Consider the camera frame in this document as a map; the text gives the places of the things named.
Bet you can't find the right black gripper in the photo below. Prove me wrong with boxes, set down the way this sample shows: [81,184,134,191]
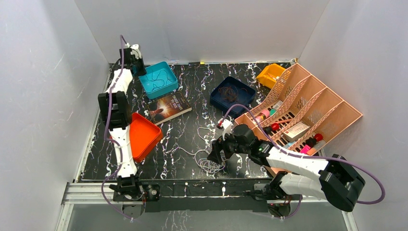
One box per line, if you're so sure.
[207,127,250,164]

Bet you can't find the dark cable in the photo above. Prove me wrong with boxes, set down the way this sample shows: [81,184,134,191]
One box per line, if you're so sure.
[147,70,174,91]

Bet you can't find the cable bundle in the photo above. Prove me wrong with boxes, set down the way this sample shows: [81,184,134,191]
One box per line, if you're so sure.
[172,127,226,175]

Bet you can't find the brown cable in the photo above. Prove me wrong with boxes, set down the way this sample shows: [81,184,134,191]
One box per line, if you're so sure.
[218,84,251,104]

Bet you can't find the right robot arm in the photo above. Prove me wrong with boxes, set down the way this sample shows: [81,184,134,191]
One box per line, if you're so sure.
[207,124,365,212]

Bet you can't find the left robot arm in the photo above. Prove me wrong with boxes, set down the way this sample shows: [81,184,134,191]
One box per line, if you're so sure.
[98,44,146,200]

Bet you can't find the teal plastic bin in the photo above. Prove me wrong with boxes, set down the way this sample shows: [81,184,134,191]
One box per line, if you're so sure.
[139,62,179,100]

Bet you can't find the paperback book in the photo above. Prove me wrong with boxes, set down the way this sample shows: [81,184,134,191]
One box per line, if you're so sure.
[147,91,192,126]

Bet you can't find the dark blue plastic bin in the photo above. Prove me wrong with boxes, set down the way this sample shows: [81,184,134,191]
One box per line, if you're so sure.
[210,76,256,113]

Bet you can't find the orange plastic bin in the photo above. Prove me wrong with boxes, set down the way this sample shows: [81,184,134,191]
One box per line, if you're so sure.
[110,113,163,164]

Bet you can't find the pink desk organizer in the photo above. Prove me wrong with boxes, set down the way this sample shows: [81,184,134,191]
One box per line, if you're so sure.
[234,64,363,155]

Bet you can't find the yellow plastic bin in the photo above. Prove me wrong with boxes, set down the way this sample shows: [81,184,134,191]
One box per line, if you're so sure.
[256,64,286,89]

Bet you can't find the red black small tool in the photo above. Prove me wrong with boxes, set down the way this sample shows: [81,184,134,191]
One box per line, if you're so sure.
[305,133,323,148]

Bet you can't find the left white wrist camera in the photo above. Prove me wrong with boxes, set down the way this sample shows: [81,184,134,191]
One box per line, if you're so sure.
[125,43,142,61]

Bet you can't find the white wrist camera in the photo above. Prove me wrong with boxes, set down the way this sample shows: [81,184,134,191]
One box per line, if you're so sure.
[217,119,232,140]
[125,43,142,61]

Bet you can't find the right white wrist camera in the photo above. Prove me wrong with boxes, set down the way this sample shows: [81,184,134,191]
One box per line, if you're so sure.
[217,119,232,140]

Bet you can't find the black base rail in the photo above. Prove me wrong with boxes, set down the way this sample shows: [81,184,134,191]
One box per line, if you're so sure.
[113,177,304,220]

